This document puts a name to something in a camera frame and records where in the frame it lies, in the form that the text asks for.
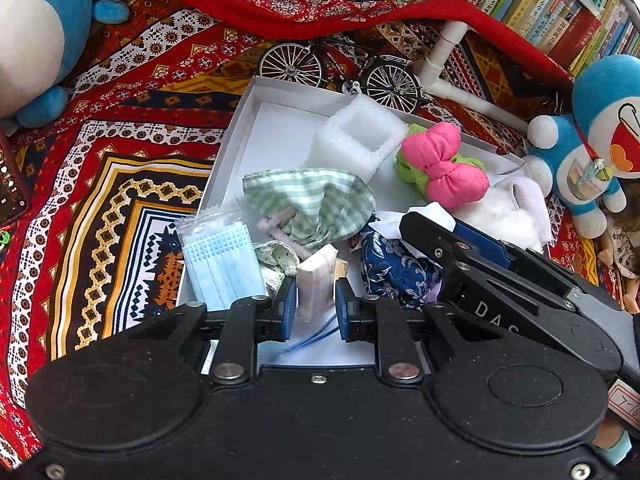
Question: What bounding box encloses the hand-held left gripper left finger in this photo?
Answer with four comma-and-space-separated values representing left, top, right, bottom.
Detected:
125, 277, 298, 386

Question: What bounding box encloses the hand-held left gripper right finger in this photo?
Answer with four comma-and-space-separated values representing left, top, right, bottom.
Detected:
336, 277, 501, 386

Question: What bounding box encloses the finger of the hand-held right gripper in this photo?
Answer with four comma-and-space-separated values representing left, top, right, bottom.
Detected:
400, 211, 576, 346
452, 221, 596, 306

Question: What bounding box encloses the white fluffy plush ball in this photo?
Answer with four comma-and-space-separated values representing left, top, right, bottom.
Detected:
457, 182, 546, 253

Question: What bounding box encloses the small white tissue pack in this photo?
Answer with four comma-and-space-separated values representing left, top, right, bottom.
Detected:
297, 244, 338, 322

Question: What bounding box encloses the pinkish white cloth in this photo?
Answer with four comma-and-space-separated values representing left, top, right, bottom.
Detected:
510, 175, 552, 248

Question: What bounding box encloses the blue brocade drawstring pouch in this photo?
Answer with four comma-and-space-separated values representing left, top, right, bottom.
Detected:
287, 212, 446, 356

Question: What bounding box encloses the white tissue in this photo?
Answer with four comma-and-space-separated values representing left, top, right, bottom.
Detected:
406, 201, 457, 223

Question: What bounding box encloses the blue face mask pack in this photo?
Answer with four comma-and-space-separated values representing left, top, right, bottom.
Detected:
175, 207, 268, 313

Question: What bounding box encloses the pink and green bow plush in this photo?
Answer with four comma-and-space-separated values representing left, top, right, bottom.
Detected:
395, 121, 491, 211

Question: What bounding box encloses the green checkered cloth pouch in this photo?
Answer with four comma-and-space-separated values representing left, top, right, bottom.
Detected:
242, 166, 377, 255

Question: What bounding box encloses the white foam block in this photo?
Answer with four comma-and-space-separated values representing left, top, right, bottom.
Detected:
305, 96, 410, 183

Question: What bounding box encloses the white cardboard box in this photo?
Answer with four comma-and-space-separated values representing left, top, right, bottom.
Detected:
175, 75, 531, 376

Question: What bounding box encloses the person's right forearm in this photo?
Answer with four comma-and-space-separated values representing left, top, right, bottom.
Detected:
595, 417, 632, 466

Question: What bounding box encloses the small brown-haired doll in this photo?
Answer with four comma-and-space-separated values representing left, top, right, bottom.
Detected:
595, 195, 640, 316

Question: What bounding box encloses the miniature metal bicycle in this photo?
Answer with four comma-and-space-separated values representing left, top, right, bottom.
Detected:
257, 40, 431, 113

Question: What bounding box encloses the blue robot cat plush toy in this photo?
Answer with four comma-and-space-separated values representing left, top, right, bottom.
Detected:
527, 54, 640, 240

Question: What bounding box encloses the white plastic pipe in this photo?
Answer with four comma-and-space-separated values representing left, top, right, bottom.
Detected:
414, 20, 531, 133

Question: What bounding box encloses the row of colourful books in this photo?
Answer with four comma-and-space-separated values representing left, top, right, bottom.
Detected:
320, 0, 640, 78

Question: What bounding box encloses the black smartphone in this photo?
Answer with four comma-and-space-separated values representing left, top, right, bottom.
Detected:
0, 135, 32, 226

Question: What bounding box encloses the blue whale plush toy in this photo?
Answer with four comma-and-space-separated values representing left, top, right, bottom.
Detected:
0, 0, 130, 129

